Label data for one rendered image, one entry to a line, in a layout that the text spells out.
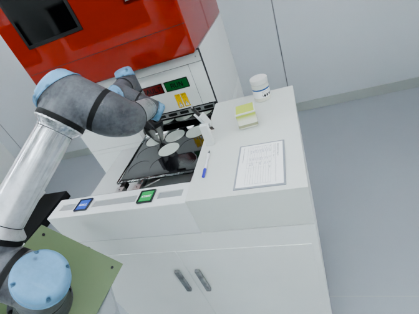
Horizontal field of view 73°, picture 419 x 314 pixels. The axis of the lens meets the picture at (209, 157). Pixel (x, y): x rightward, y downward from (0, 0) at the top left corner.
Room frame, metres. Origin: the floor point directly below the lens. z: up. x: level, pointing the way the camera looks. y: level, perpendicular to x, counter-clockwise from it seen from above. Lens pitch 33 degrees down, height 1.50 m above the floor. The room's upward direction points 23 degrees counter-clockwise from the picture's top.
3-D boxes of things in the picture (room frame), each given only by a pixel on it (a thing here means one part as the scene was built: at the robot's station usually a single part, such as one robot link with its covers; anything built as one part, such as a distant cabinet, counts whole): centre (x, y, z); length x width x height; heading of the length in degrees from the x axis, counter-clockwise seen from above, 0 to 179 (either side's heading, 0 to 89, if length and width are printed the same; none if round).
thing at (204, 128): (0.91, -0.03, 1.03); 0.06 x 0.04 x 0.13; 157
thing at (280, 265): (0.98, 0.12, 0.41); 0.96 x 0.64 x 0.82; 67
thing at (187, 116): (1.31, 0.09, 0.89); 0.44 x 0.02 x 0.10; 67
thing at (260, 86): (1.08, -0.31, 1.01); 0.07 x 0.07 x 0.10
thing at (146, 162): (1.11, 0.15, 0.90); 0.34 x 0.34 x 0.01; 67
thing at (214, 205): (0.87, -0.16, 0.89); 0.62 x 0.35 x 0.14; 157
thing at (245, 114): (0.93, -0.19, 1.00); 0.07 x 0.07 x 0.07; 74
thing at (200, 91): (1.39, 0.25, 1.02); 0.81 x 0.03 x 0.40; 67
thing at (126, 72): (1.20, 0.19, 1.21); 0.09 x 0.08 x 0.11; 157
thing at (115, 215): (0.80, 0.36, 0.89); 0.55 x 0.09 x 0.14; 67
